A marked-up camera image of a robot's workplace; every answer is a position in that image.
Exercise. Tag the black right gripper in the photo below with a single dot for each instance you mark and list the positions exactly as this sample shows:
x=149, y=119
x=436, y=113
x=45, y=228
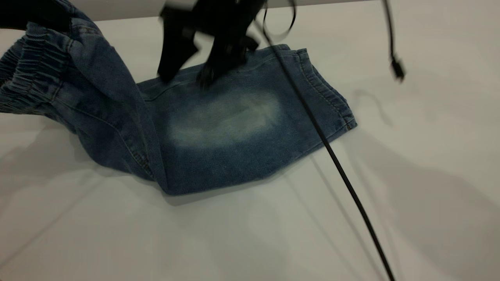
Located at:
x=226, y=19

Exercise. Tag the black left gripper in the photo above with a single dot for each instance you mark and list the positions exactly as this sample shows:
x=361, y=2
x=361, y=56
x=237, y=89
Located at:
x=27, y=13

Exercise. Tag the blue denim shorts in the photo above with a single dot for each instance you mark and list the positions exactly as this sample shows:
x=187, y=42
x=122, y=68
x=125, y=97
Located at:
x=218, y=156

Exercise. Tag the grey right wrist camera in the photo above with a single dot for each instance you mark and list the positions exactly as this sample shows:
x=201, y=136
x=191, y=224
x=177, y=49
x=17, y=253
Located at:
x=179, y=4

